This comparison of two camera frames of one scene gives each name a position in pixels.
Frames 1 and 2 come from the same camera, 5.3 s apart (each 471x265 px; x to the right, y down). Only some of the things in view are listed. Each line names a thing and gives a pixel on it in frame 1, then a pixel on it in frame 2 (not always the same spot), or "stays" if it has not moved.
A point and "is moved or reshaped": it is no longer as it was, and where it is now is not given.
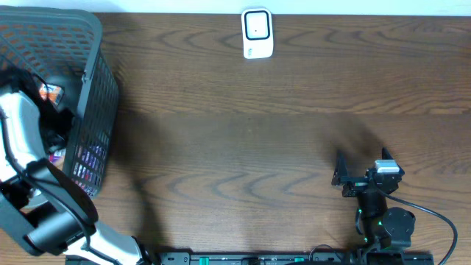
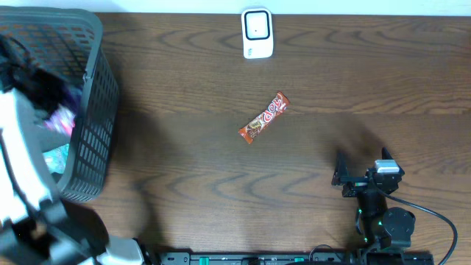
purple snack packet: x=89 y=164 is moved or reshaped
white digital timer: x=257 y=33 stays
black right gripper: x=356 y=184 stays
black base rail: x=287 y=258 stays
